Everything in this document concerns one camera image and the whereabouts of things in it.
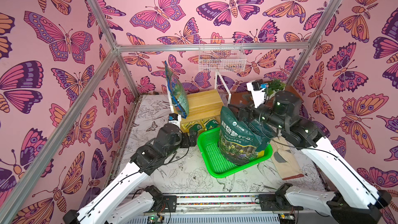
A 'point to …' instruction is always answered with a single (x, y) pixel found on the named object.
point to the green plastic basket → (212, 159)
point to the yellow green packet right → (209, 123)
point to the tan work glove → (285, 159)
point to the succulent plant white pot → (274, 86)
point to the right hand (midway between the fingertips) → (233, 101)
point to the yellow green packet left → (193, 128)
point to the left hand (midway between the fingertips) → (190, 130)
